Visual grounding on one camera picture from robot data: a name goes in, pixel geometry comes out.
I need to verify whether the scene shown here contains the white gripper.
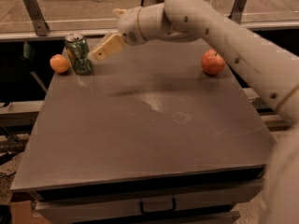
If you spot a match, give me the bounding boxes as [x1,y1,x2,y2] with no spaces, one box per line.
[88,7,147,61]

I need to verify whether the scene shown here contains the green soda can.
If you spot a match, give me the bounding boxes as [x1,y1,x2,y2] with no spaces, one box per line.
[64,33,93,75]

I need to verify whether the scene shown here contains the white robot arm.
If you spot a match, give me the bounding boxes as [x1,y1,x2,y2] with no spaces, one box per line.
[89,0,299,224]

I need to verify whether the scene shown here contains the orange fruit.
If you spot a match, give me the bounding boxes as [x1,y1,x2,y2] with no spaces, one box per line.
[50,54,69,74]

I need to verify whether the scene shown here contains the red apple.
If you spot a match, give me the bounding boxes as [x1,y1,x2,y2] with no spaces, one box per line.
[201,49,226,76]

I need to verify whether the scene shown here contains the left metal rail bracket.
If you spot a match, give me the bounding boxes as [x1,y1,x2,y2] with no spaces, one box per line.
[22,0,50,36]

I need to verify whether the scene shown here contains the horizontal metal rail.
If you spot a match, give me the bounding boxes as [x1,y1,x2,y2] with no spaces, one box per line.
[0,21,299,43]

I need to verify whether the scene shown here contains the right metal rail bracket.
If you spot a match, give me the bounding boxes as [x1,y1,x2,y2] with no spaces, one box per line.
[229,0,248,24]

